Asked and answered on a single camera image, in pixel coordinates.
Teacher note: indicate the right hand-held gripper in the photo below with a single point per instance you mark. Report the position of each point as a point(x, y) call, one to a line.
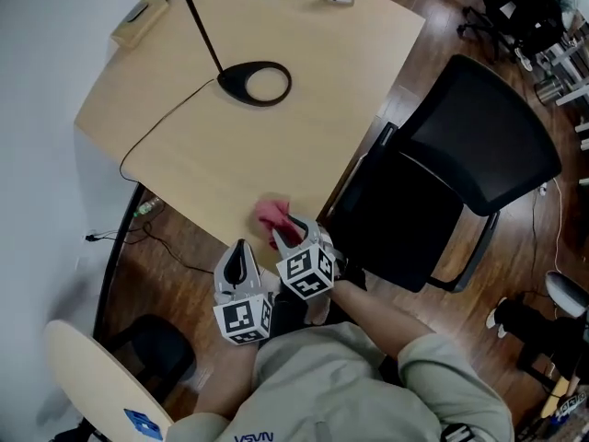
point(303, 270)

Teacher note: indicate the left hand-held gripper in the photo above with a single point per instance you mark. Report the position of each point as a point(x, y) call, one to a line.
point(239, 318)

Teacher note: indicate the pink cloth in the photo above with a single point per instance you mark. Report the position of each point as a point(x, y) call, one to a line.
point(271, 214)

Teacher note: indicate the black office chair seat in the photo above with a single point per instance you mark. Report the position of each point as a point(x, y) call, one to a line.
point(396, 219)

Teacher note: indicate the person's right forearm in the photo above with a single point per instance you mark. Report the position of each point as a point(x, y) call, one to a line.
point(368, 316)

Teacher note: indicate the person's left forearm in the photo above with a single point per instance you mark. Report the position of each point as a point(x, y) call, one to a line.
point(225, 385)

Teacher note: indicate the person's black trousers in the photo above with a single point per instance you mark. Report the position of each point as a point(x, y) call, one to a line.
point(290, 313)

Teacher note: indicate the black low stool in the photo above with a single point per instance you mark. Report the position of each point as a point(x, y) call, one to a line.
point(156, 348)

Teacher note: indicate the light wooden desk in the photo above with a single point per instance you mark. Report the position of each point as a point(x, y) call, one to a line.
point(276, 131)

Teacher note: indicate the clear plastic bottle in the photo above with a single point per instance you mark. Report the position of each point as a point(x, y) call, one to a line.
point(145, 208)

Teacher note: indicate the black chair armrest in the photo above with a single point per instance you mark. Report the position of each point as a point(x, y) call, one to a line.
point(483, 247)
point(386, 134)

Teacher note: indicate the black desk lamp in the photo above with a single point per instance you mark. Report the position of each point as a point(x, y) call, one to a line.
point(230, 78)

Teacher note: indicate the blue box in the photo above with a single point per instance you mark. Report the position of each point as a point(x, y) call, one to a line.
point(142, 424)

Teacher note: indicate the round wooden table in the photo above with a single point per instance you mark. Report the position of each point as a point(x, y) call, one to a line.
point(92, 375)

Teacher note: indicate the black mesh chair backrest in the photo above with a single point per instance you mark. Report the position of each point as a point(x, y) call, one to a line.
point(483, 131)

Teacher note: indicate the wooden tissue box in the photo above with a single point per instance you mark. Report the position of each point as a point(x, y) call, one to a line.
point(138, 21)

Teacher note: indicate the grey oval shell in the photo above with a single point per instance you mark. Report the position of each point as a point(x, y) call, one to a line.
point(568, 290)

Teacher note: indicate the black office chair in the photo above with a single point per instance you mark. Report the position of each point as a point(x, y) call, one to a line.
point(478, 26)

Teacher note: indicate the metal waste bin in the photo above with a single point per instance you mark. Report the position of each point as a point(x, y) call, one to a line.
point(547, 89)

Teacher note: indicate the white desk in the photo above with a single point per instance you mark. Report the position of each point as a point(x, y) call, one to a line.
point(570, 96)

